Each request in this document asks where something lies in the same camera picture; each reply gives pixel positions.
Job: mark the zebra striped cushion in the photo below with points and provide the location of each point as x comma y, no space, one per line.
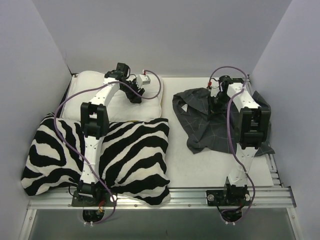
130,157

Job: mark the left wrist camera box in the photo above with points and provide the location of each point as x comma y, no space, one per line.
143,79

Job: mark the dark grey checked pillowcase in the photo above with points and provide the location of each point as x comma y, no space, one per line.
191,108

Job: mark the white pillow with yellow edge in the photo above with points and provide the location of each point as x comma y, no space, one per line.
120,109

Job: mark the aluminium rail frame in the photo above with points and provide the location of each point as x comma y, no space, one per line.
160,197

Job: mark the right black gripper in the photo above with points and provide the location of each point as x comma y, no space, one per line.
216,100

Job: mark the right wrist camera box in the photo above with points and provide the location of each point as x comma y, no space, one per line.
214,91

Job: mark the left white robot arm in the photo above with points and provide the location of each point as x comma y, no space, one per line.
94,122

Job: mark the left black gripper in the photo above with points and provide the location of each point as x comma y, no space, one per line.
135,92

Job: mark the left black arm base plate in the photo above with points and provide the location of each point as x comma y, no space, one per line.
80,200

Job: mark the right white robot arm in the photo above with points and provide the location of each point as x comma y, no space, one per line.
247,128

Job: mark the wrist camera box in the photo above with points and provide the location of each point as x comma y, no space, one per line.
143,79
214,91

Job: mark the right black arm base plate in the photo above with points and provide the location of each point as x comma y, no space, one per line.
222,198

